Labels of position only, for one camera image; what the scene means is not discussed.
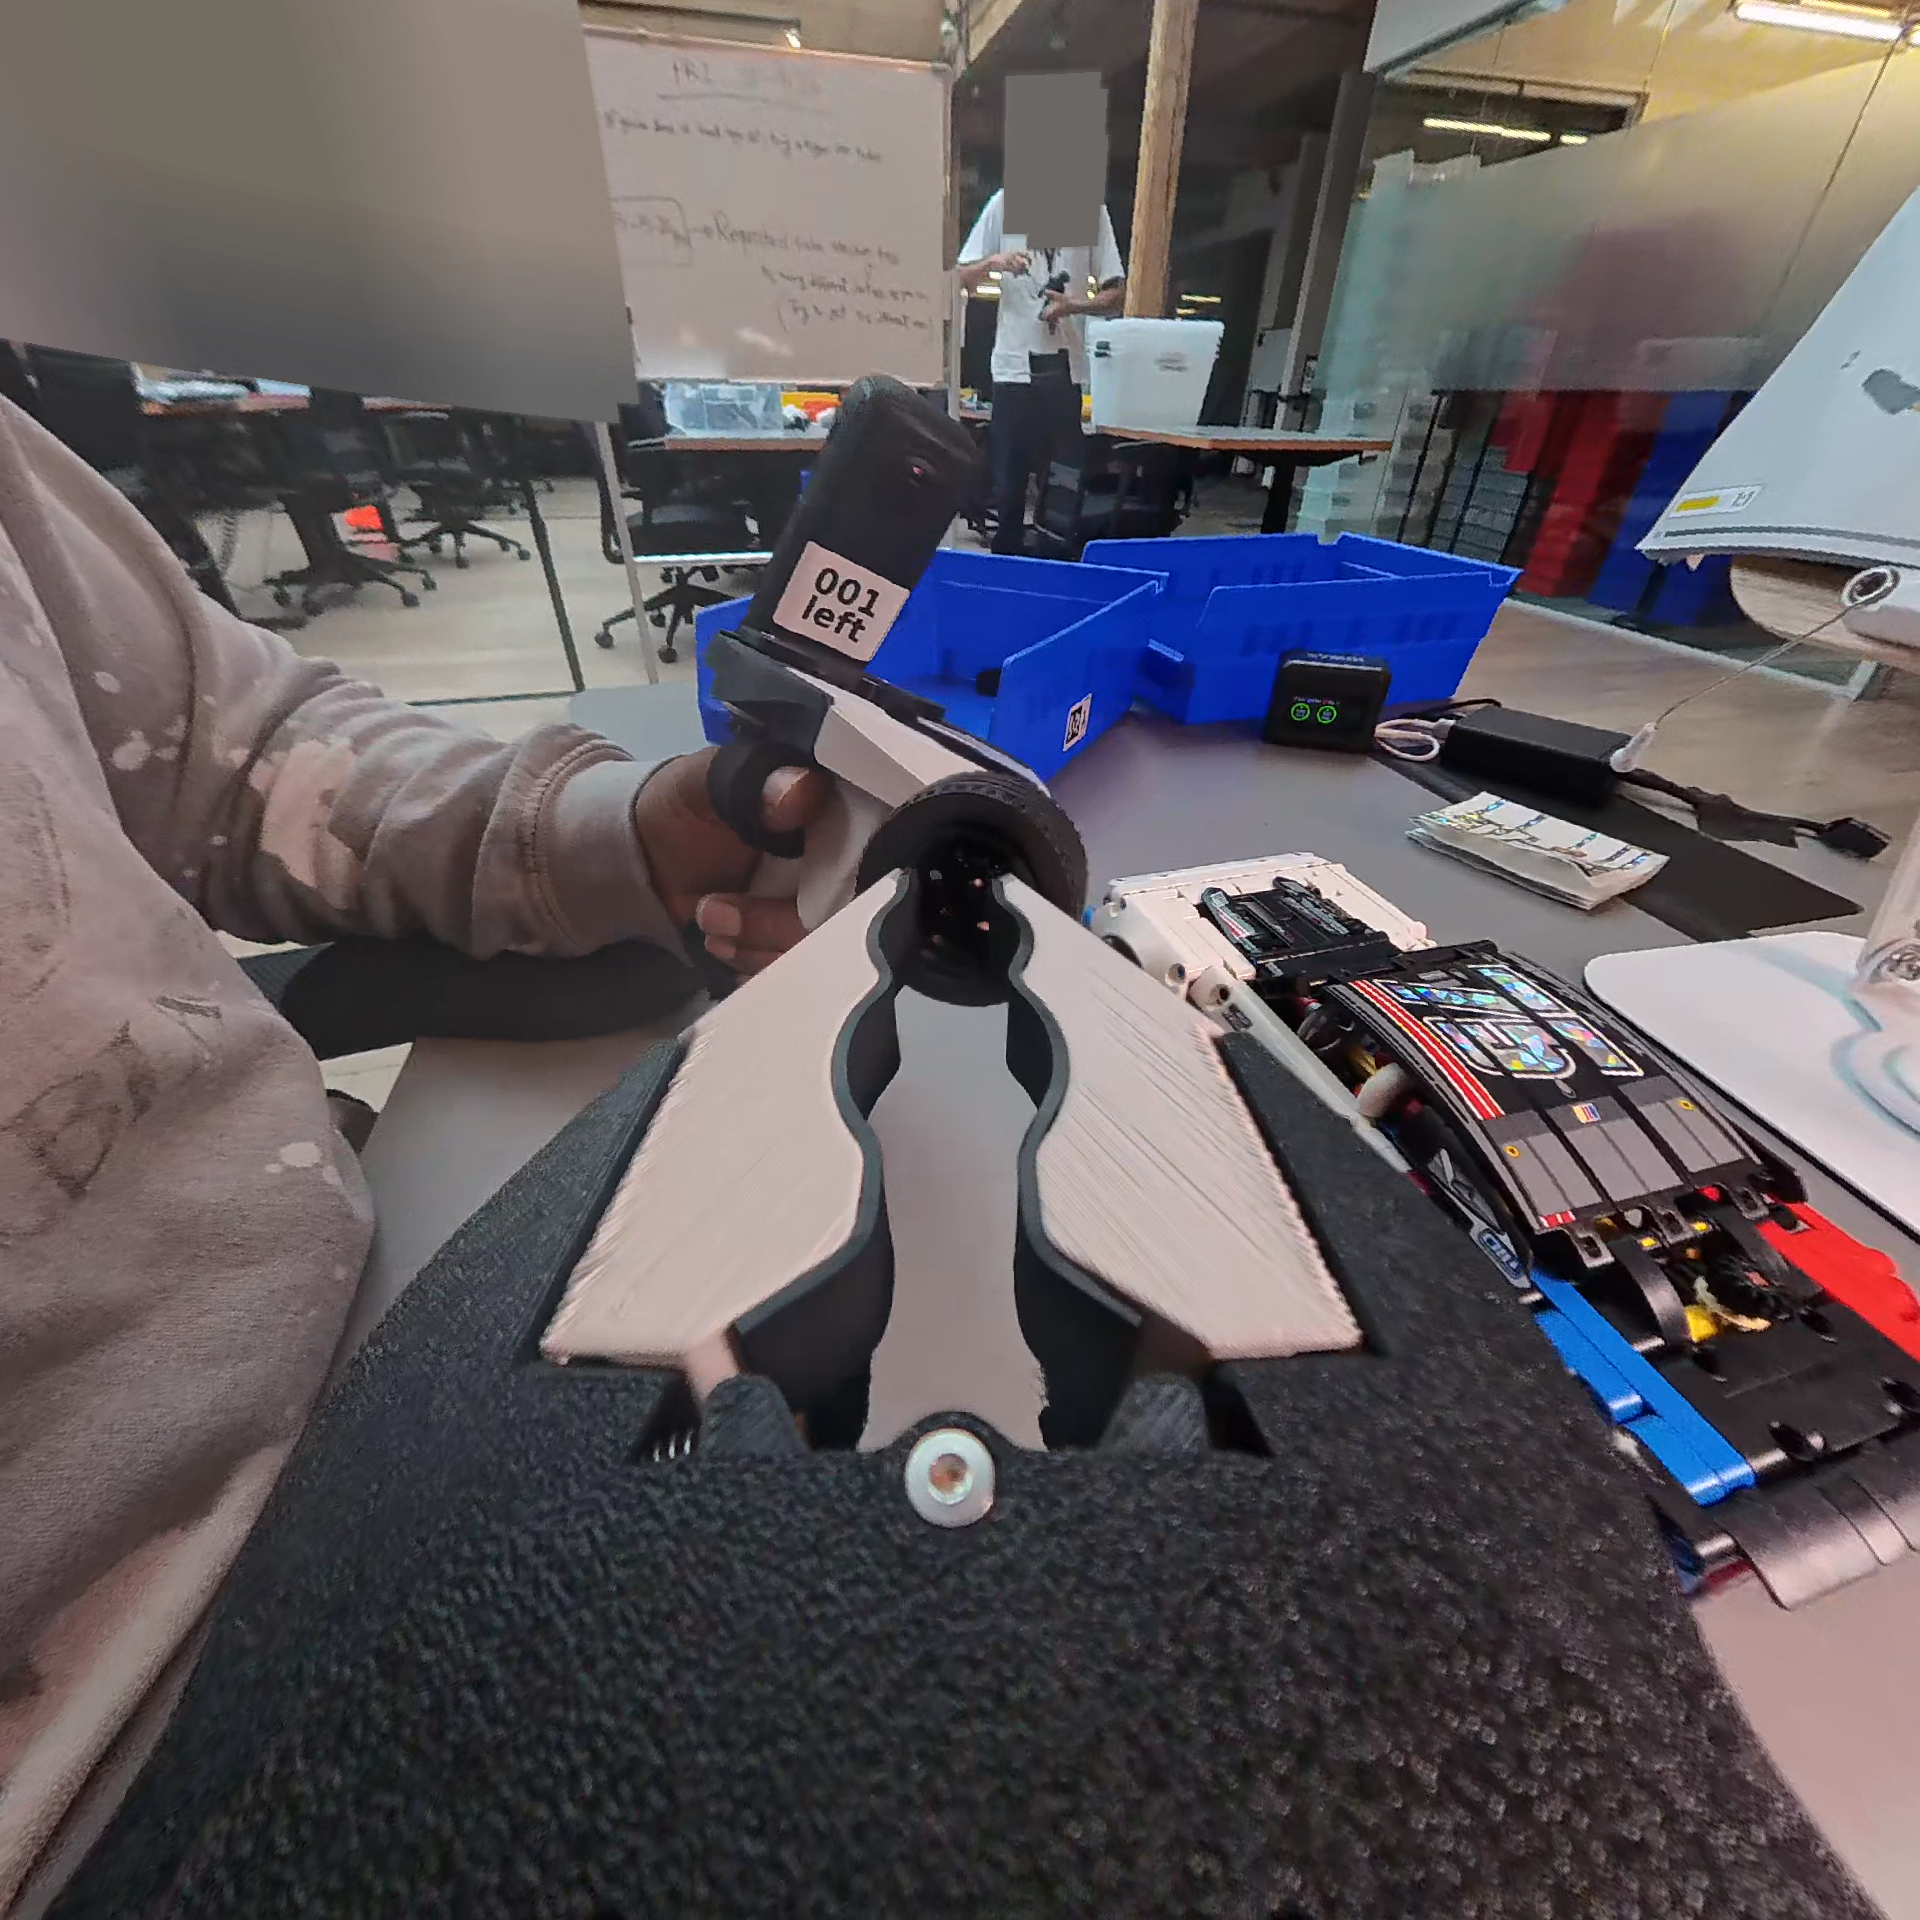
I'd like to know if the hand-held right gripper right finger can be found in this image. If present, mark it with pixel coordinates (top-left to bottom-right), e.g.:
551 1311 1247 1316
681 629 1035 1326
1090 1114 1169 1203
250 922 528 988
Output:
994 877 1367 1367

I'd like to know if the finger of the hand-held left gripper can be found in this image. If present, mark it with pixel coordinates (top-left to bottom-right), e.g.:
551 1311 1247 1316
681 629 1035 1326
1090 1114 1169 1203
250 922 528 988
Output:
816 690 1052 824

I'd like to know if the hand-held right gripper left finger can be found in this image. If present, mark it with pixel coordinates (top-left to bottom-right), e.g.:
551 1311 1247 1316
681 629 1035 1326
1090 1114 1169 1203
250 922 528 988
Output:
540 870 912 1373

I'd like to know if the black toy wheel rim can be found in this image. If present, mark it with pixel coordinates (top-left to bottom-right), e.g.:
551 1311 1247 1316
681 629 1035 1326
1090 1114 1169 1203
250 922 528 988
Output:
912 837 1024 965

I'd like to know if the black toy car tire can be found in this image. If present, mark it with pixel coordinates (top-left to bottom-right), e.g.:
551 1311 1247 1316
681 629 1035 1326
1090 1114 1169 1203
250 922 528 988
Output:
852 774 1090 1007

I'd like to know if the person's left forearm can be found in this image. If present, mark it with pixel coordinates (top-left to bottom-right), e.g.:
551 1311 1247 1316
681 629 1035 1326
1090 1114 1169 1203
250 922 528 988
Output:
152 599 677 965

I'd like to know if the person's left hand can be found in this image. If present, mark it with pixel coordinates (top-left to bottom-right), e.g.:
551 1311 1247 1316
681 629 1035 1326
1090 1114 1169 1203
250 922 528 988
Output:
639 748 842 975

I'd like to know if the blue plastic bin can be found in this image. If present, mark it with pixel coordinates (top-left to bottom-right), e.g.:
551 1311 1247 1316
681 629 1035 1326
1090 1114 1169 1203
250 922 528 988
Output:
1082 530 1521 732
692 546 1165 784

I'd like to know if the black office chair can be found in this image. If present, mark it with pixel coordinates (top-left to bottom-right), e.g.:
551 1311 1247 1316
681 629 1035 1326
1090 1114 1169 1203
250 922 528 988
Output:
267 396 442 615
594 396 762 662
381 402 538 568

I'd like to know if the white box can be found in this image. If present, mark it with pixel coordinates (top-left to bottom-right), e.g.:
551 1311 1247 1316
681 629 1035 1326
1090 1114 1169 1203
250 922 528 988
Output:
1087 316 1228 435

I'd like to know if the whiteboard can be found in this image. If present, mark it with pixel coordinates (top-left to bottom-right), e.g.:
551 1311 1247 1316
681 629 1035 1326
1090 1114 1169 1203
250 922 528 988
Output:
581 27 959 387

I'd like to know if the wood-edged background table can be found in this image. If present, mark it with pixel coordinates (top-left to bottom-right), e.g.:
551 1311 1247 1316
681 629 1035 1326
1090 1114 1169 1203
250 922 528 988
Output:
1092 421 1401 536

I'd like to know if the toy brick race car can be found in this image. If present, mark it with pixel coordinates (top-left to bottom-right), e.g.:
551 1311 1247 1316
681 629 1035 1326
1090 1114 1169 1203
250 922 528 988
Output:
1090 852 1920 1612

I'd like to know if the black device with green lights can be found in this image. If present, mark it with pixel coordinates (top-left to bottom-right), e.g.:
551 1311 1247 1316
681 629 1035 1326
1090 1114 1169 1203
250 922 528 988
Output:
1257 651 1394 752

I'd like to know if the folded sticker sheet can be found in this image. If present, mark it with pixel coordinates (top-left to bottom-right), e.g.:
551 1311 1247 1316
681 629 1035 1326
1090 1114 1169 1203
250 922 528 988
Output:
1407 789 1671 915

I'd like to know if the person's grey patterned sweatshirt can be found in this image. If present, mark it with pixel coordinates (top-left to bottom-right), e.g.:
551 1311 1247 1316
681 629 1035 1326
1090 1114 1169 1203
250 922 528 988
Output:
0 397 379 1920

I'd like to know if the white book stand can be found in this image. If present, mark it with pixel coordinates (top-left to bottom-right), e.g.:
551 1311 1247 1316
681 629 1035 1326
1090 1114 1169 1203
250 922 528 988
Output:
1585 564 1920 1240

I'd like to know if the open instruction booklet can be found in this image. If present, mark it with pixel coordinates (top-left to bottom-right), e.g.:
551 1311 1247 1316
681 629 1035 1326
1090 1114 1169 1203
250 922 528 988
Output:
1632 192 1920 576

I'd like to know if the black cable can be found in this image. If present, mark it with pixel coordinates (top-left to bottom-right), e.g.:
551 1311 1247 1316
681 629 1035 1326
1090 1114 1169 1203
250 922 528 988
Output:
1616 760 1895 863

